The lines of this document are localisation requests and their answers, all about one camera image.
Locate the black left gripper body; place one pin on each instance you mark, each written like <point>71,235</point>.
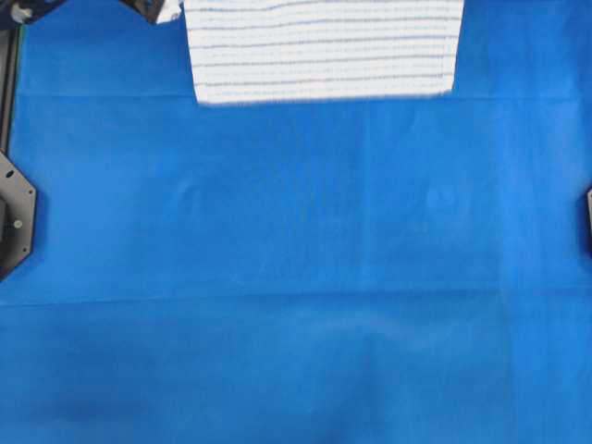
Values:
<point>156,11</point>

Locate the blue table cloth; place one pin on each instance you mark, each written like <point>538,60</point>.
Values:
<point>384,271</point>

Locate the white blue striped towel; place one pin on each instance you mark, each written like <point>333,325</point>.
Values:
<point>254,52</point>

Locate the black table frame rail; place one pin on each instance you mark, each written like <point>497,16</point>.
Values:
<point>9,71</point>

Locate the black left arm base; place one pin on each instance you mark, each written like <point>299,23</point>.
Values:
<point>18,205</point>

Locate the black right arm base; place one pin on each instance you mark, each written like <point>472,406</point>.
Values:
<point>589,217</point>

